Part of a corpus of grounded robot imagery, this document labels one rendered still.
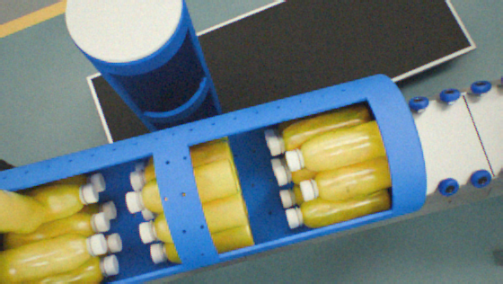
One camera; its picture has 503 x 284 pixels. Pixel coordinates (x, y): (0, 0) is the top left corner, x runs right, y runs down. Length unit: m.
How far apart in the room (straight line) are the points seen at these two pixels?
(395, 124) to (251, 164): 0.38
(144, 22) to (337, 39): 1.11
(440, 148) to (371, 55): 0.97
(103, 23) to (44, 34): 1.32
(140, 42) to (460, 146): 0.78
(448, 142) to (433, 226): 0.96
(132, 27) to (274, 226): 0.56
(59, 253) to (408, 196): 0.66
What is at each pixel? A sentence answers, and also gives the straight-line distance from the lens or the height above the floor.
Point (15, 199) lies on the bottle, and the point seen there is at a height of 1.24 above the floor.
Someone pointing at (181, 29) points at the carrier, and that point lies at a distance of 1.30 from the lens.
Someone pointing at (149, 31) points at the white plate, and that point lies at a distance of 1.28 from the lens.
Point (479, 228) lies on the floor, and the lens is 2.29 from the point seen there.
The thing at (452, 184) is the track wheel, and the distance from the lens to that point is 1.24.
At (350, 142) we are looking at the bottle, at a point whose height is 1.19.
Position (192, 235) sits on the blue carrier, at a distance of 0.96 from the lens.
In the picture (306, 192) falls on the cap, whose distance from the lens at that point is 1.03.
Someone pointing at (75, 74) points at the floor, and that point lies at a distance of 2.49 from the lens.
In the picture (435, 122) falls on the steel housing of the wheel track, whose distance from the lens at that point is 1.32.
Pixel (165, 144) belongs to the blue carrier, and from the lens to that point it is 0.99.
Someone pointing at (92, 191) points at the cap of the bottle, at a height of 1.12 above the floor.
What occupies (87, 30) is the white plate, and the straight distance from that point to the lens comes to 1.32.
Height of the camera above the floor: 2.14
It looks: 75 degrees down
